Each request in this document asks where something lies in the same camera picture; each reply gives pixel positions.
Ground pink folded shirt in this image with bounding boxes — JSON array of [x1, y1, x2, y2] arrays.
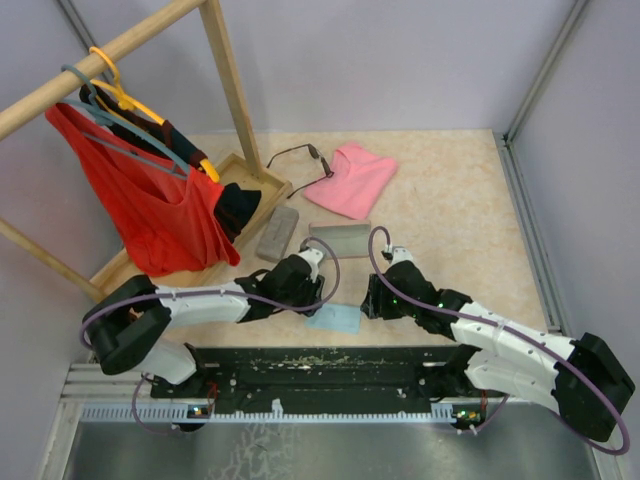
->
[[303, 142, 398, 220]]

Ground dark striped hanging garment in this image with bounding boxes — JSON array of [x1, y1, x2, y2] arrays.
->
[[79, 85, 262, 242]]

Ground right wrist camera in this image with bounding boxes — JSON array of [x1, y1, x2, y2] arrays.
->
[[382, 245, 414, 266]]

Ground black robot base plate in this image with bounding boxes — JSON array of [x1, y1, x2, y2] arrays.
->
[[94, 343, 506, 432]]

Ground small light blue cloth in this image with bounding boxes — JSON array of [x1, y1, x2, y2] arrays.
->
[[305, 303, 361, 335]]

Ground pink glasses case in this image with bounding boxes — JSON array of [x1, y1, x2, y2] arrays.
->
[[309, 220, 372, 259]]

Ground red hanging shirt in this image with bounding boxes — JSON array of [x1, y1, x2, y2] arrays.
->
[[45, 103, 240, 277]]

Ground aluminium frame rail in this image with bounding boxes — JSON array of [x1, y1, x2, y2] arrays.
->
[[39, 364, 616, 479]]

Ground yellow plastic hanger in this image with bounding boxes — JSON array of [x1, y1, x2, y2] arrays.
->
[[89, 46, 220, 183]]

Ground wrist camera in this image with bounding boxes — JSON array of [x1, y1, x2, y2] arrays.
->
[[382, 245, 414, 266], [297, 247, 324, 282]]

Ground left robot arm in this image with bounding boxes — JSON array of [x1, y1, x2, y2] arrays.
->
[[81, 248, 324, 397]]

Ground wooden clothes rack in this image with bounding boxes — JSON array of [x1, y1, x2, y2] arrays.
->
[[1, 1, 292, 302]]

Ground tortoiseshell sunglasses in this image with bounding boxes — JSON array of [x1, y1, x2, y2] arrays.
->
[[266, 143, 335, 199]]

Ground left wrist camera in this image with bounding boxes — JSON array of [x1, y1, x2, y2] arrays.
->
[[297, 247, 324, 282]]

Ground grey-blue plastic hanger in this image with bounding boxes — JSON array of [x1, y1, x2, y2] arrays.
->
[[60, 64, 191, 179]]

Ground grey glasses case green lining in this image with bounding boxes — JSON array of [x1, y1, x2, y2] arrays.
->
[[256, 206, 299, 262]]

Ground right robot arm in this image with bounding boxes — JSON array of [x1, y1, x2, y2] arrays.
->
[[361, 260, 635, 442]]

